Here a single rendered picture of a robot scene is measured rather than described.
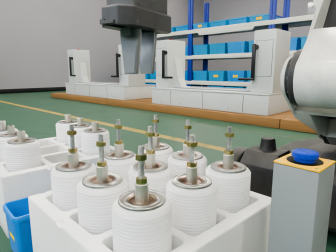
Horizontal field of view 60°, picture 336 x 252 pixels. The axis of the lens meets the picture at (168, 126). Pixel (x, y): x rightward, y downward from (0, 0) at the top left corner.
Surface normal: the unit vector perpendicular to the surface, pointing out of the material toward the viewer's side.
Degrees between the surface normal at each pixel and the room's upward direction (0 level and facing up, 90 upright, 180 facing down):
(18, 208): 88
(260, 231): 90
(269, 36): 90
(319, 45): 46
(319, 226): 90
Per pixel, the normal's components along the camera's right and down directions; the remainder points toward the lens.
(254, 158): -0.50, -0.59
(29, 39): 0.72, 0.13
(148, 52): -0.52, 0.16
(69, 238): -0.72, 0.13
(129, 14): 0.23, 0.18
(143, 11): 0.85, 0.10
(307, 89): -0.65, 0.48
